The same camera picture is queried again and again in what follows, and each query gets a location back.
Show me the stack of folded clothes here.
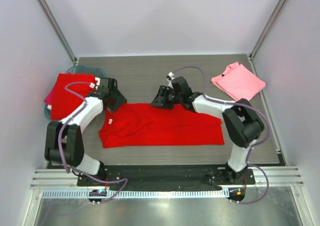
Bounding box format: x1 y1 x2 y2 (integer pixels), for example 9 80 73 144
44 88 54 111

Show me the folded pink t-shirt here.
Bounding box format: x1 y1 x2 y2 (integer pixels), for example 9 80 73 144
211 62 266 101

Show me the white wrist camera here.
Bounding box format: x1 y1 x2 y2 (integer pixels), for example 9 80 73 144
166 72 175 81
89 77 101 89

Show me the folded red t-shirt on stack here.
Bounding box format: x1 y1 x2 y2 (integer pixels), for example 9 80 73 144
50 73 95 121

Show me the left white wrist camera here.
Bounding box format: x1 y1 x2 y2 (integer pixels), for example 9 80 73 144
89 77 101 89

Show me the slotted cable duct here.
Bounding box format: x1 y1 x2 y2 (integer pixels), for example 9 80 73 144
42 188 229 199

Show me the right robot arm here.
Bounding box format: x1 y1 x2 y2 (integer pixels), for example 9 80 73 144
150 77 265 184

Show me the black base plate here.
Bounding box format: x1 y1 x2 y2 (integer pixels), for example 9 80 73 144
78 164 256 187

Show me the teal plastic basket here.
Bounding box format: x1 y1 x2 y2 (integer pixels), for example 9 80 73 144
44 65 107 120

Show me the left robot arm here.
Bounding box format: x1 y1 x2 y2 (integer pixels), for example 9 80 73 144
44 78 127 186

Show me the red t-shirt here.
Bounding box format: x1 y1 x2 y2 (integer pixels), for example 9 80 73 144
99 103 225 148
50 73 95 121

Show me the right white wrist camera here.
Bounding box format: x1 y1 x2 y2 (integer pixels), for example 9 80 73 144
166 72 175 81

